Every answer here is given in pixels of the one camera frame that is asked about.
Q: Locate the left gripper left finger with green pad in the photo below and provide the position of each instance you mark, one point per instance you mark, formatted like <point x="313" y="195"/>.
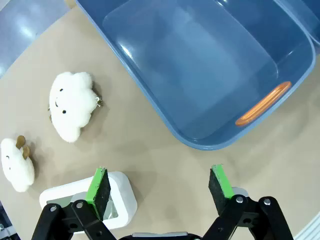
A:
<point x="97" y="192"/>

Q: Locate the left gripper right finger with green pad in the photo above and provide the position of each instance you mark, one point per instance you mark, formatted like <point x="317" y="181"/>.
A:
<point x="222" y="195"/>

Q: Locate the white digital clock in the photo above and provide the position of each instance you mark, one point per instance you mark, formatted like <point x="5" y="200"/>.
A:
<point x="122" y="190"/>

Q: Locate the small white cloud plush brown ears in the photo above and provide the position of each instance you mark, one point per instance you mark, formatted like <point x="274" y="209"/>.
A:
<point x="15" y="165"/>

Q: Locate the large white cloud plush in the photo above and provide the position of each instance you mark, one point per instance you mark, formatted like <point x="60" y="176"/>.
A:
<point x="72" y="105"/>

